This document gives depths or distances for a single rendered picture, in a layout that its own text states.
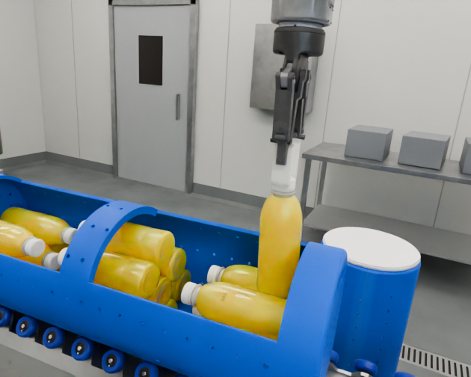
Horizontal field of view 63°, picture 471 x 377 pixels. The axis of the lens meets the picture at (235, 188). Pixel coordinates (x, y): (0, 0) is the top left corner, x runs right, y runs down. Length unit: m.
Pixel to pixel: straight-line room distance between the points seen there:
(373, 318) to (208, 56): 3.75
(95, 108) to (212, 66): 1.89
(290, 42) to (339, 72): 3.41
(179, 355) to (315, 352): 0.22
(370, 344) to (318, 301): 0.65
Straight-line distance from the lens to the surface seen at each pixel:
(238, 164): 4.43
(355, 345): 1.23
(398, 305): 1.19
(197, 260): 0.92
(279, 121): 0.57
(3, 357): 1.04
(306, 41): 0.58
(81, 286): 0.74
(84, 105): 5.76
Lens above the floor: 1.51
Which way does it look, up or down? 17 degrees down
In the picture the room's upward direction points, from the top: 4 degrees clockwise
